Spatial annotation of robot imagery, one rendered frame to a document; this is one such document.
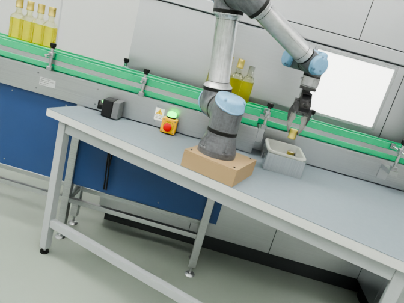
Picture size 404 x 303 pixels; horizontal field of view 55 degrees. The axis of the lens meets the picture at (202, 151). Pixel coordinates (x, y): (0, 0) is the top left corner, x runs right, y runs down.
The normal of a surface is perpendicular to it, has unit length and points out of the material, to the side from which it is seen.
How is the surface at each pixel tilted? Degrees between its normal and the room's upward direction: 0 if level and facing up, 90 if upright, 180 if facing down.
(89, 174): 90
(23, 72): 90
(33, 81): 90
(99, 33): 90
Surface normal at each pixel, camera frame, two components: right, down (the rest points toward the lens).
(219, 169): -0.44, 0.15
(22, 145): -0.11, 0.27
